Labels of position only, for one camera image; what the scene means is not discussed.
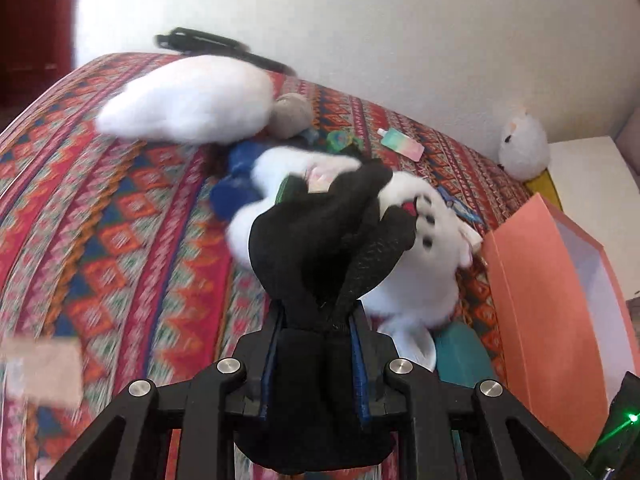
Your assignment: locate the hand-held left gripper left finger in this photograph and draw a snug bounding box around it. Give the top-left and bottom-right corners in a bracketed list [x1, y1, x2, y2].
[44, 308, 286, 480]

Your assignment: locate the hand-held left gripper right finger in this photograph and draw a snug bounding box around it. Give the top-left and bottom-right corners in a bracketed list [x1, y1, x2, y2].
[348, 304, 593, 480]

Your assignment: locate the black sock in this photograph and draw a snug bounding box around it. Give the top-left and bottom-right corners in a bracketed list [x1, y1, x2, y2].
[234, 162, 419, 474]

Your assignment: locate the teal box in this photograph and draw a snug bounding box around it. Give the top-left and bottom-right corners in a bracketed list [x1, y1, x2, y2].
[434, 321, 497, 390]

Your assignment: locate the white plush cat toy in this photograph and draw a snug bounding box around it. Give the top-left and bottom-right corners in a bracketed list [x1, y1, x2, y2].
[225, 146, 485, 372]

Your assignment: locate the orange cardboard box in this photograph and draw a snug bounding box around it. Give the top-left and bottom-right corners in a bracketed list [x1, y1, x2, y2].
[481, 192, 640, 462]

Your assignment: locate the blue plush toy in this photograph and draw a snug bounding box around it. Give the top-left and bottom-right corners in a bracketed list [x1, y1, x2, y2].
[209, 140, 267, 222]

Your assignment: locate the colourful patterned tablecloth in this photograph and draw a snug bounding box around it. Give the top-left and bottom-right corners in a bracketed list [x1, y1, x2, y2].
[0, 52, 538, 480]

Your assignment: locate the green plastic toy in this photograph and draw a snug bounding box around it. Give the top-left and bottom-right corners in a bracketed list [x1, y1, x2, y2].
[326, 130, 365, 155]

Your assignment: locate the pastel drink pouch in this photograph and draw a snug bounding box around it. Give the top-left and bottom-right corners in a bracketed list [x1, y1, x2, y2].
[378, 127, 426, 162]

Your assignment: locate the brown cardboard piece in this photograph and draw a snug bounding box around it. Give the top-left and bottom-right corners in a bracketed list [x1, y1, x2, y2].
[0, 337, 84, 407]

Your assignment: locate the yellow cloth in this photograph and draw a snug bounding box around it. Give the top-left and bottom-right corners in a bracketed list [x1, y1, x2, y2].
[531, 169, 564, 213]

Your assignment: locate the grey plush ball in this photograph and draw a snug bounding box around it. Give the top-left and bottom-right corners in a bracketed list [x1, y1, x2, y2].
[269, 92, 312, 139]

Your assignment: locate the white side cabinet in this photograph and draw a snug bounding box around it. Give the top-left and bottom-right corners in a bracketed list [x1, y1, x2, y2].
[546, 135, 640, 264]

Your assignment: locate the round white plush bird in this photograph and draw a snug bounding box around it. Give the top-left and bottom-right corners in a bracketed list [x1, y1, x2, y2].
[499, 106, 551, 182]

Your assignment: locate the large white plush pillow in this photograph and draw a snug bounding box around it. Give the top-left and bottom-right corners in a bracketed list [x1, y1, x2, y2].
[96, 54, 274, 144]

